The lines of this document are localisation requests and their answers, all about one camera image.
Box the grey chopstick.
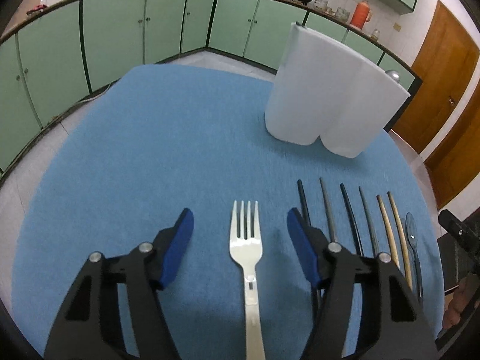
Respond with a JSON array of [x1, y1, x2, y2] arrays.
[[358, 186, 379, 256], [319, 177, 338, 242]]

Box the black chopstick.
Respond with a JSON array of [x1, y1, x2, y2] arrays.
[[297, 179, 311, 226], [339, 183, 364, 256]]

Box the wooden chopstick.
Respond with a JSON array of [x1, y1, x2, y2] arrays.
[[377, 195, 400, 267], [387, 191, 413, 289]]

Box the white plastic fork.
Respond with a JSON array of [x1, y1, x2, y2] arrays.
[[229, 201, 265, 359]]

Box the green lower kitchen cabinets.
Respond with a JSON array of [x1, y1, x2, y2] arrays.
[[1, 0, 422, 171]]

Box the person's right hand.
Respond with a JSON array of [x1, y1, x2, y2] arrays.
[[442, 275, 478, 329]]

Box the wooden door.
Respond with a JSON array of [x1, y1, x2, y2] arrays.
[[393, 2, 479, 153], [425, 85, 479, 209]]

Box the metal spoon in holder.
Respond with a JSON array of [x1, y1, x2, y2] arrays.
[[385, 70, 400, 83]]

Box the blue table mat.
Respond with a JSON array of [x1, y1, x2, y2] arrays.
[[11, 64, 443, 359]]

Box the white utensil holder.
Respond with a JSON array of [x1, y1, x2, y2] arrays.
[[264, 24, 409, 158]]

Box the orange thermos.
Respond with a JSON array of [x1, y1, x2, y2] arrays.
[[350, 0, 373, 30]]

